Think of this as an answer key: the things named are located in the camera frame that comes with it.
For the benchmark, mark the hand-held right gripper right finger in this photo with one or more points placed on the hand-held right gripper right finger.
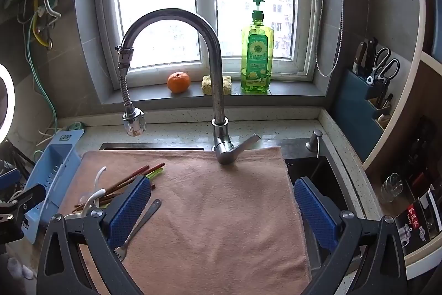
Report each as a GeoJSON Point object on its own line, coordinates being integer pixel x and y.
{"type": "Point", "coordinates": [316, 215]}

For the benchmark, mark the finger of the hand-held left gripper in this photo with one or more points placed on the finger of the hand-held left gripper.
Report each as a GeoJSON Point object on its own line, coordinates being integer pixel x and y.
{"type": "Point", "coordinates": [31, 196]}
{"type": "Point", "coordinates": [8, 176]}

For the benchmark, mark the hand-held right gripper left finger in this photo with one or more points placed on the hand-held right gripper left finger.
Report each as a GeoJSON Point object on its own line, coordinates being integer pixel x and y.
{"type": "Point", "coordinates": [127, 212]}

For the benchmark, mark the steel fork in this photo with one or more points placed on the steel fork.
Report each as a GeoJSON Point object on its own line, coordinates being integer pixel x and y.
{"type": "Point", "coordinates": [148, 212]}

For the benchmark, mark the red-tipped wooden chopstick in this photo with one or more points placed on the red-tipped wooden chopstick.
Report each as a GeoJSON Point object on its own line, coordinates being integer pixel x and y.
{"type": "Point", "coordinates": [145, 172]}
{"type": "Point", "coordinates": [103, 202]}
{"type": "Point", "coordinates": [133, 174]}

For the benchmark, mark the blue plastic drain basket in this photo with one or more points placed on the blue plastic drain basket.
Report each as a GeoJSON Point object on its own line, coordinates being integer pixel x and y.
{"type": "Point", "coordinates": [51, 170]}

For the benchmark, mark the green plastic spoon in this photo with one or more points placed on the green plastic spoon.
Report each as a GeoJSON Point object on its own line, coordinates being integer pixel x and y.
{"type": "Point", "coordinates": [155, 172]}

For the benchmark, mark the black tripod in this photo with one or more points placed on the black tripod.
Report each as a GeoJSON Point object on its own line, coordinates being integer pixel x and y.
{"type": "Point", "coordinates": [13, 156]}

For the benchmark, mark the steel soap dispenser pump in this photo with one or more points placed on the steel soap dispenser pump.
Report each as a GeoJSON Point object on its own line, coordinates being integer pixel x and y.
{"type": "Point", "coordinates": [314, 139]}

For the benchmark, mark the clear glass cups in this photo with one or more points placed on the clear glass cups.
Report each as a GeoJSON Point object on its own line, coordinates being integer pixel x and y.
{"type": "Point", "coordinates": [392, 188]}

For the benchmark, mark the pink towel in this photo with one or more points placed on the pink towel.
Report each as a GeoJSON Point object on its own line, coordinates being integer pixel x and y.
{"type": "Point", "coordinates": [214, 212]}

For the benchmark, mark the black printed box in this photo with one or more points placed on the black printed box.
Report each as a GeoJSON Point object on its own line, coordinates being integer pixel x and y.
{"type": "Point", "coordinates": [417, 215]}

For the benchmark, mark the white curved shelf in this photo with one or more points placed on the white curved shelf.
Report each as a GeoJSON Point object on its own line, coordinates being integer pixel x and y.
{"type": "Point", "coordinates": [390, 136]}

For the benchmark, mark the blue knife holder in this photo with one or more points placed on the blue knife holder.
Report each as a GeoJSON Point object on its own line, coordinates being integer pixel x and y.
{"type": "Point", "coordinates": [355, 108]}

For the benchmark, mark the orange tangerine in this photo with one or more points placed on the orange tangerine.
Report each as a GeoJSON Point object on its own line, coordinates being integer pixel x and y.
{"type": "Point", "coordinates": [179, 82]}

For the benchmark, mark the yellow sponge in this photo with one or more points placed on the yellow sponge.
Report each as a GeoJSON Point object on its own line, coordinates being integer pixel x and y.
{"type": "Point", "coordinates": [217, 85]}

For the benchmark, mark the steel kitchen faucet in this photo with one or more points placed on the steel kitchen faucet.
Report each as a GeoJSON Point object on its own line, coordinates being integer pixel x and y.
{"type": "Point", "coordinates": [215, 73]}

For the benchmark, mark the green dish soap bottle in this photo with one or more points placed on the green dish soap bottle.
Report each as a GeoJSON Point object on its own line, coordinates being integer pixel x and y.
{"type": "Point", "coordinates": [257, 56]}

